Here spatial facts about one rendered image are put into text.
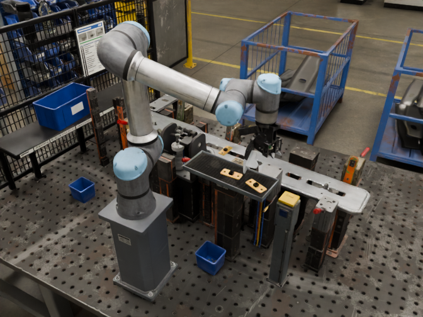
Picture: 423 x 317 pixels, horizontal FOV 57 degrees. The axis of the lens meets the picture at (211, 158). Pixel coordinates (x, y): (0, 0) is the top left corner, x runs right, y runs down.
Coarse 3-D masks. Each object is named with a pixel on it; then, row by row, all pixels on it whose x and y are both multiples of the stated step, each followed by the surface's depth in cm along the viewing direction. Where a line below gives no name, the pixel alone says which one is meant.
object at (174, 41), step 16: (160, 0) 454; (176, 0) 485; (160, 16) 463; (176, 16) 495; (160, 32) 471; (176, 32) 505; (160, 48) 480; (176, 48) 517; (176, 64) 523; (192, 64) 557
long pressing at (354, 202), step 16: (192, 128) 218; (224, 144) 204; (256, 160) 193; (272, 160) 192; (304, 176) 182; (320, 176) 182; (304, 192) 172; (320, 192) 172; (352, 192) 172; (368, 192) 173; (352, 208) 164
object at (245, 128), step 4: (240, 128) 141; (244, 128) 139; (248, 128) 137; (252, 128) 135; (256, 128) 134; (240, 132) 141; (244, 132) 140; (248, 132) 138; (252, 132) 136; (256, 132) 134
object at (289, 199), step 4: (284, 192) 147; (288, 192) 147; (284, 196) 145; (288, 196) 145; (292, 196) 145; (296, 196) 145; (280, 200) 144; (284, 200) 144; (288, 200) 144; (292, 200) 144; (296, 200) 144; (288, 204) 143; (292, 204) 142
